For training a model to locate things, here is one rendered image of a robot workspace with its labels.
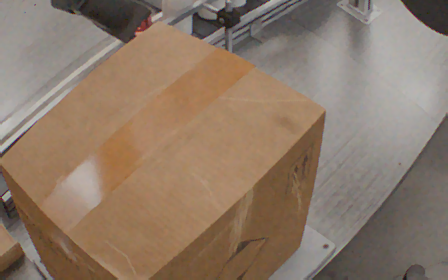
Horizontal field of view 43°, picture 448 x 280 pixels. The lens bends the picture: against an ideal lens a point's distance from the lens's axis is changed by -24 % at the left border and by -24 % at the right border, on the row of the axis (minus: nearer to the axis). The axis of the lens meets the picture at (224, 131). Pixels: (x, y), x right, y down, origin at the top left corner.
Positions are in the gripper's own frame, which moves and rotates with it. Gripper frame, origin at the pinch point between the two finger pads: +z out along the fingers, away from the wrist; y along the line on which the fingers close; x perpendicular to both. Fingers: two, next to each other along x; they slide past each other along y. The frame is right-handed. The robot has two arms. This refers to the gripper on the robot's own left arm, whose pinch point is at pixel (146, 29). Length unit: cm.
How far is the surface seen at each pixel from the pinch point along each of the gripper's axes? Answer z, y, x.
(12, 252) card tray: -22.2, -12.7, 40.2
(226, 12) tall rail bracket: 2.9, -9.7, -8.8
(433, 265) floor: 111, -58, 13
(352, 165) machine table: 13.5, -37.1, 0.9
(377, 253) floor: 105, -34, 20
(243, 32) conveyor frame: 18.5, -5.0, -8.2
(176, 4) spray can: 0.6, -1.9, -6.2
